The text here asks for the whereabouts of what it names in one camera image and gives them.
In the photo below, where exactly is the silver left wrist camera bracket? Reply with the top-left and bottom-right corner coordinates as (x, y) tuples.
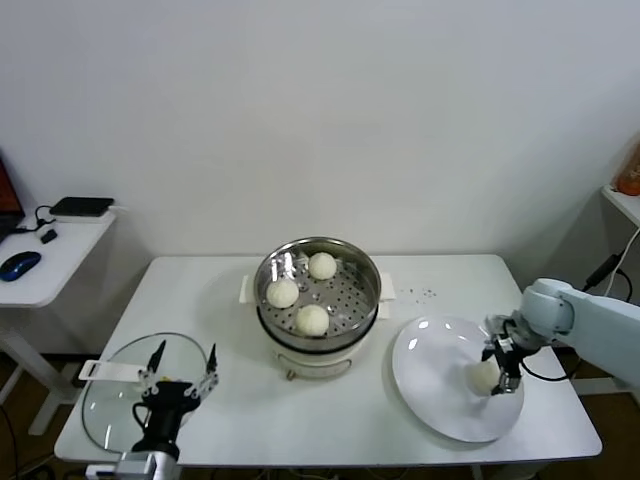
(84, 452), (156, 480)

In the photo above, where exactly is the white electric cooker pot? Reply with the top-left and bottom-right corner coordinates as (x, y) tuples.
(241, 272), (399, 382)

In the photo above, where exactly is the black power adapter cable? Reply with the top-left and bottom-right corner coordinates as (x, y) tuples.
(582, 253), (632, 301)

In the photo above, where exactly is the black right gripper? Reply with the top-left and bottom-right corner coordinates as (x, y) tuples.
(480, 337), (524, 398)

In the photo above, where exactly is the stainless steel steamer basket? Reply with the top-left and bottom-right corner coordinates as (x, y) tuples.
(254, 236), (384, 346)

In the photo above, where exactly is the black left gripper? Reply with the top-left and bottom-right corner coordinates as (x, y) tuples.
(130, 340), (221, 454)

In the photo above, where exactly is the white power cable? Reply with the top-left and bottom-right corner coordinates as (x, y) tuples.
(604, 227), (632, 301)

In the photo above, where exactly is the white steamed baozi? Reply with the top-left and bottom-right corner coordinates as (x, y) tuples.
(266, 279), (300, 309)
(463, 360), (500, 397)
(308, 252), (337, 280)
(294, 304), (331, 337)

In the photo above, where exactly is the white side desk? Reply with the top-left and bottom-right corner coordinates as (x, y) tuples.
(0, 207), (132, 436)

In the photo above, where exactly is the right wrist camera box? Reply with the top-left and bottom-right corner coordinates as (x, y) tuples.
(484, 313), (512, 335)

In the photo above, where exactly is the orange plastic bag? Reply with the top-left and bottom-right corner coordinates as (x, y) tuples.
(617, 149), (640, 196)

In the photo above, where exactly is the white round plate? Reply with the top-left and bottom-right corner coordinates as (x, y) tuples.
(391, 314), (526, 444)

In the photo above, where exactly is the flat black device box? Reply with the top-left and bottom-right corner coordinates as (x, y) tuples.
(49, 196), (116, 217)

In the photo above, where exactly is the white side shelf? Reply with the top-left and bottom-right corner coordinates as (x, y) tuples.
(602, 184), (640, 226)

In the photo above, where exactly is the blue computer mouse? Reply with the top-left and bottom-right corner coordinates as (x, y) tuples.
(0, 250), (44, 281)

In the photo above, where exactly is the black desk cable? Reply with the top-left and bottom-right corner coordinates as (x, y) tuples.
(14, 203), (57, 234)

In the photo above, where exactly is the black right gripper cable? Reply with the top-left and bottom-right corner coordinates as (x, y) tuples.
(517, 347), (584, 382)

